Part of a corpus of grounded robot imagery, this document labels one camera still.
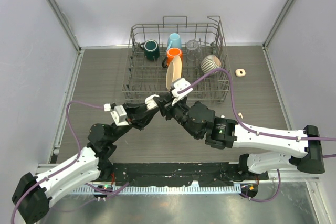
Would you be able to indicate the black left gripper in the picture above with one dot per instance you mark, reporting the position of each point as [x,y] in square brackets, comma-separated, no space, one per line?
[137,119]

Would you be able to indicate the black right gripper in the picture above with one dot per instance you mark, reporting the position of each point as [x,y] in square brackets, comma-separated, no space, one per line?
[163,101]

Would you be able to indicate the white earbud charging case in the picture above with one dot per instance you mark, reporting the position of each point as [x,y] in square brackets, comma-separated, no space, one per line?
[151,101]

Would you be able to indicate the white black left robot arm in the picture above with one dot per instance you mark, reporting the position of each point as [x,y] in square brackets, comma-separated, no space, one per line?
[36,194]

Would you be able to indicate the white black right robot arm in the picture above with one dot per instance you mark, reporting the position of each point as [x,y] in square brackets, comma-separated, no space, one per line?
[283,149]

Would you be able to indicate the beige small earbud case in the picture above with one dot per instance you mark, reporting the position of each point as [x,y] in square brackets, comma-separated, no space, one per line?
[240,72]

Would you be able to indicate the beige plate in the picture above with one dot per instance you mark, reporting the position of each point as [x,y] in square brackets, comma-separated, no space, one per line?
[174,72]

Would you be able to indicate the orange mug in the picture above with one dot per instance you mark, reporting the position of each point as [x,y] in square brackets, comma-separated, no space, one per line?
[171,54]

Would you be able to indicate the dark green mug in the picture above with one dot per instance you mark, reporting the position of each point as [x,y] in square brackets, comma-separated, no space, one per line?
[151,50]

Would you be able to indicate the clear glass cup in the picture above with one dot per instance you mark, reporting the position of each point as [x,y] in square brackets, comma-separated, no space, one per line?
[193,49]

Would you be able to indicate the striped ceramic bowl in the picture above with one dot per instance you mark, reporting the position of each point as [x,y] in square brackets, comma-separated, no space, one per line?
[209,63]

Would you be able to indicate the light blue mug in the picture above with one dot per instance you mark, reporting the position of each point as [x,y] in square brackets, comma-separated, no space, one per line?
[174,41]

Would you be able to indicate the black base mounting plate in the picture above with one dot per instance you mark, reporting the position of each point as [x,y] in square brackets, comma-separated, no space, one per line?
[208,174]

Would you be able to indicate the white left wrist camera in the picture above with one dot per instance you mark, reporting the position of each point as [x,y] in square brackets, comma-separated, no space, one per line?
[119,116]

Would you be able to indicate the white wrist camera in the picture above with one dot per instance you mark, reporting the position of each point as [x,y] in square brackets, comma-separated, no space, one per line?
[119,116]
[179,90]

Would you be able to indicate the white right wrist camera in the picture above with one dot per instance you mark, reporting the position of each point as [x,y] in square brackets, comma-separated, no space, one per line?
[179,90]

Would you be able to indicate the grey wire dish rack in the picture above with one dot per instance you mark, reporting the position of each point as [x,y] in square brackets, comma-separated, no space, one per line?
[143,78]

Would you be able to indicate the white slotted cable duct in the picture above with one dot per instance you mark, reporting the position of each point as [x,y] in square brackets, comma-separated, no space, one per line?
[194,188]

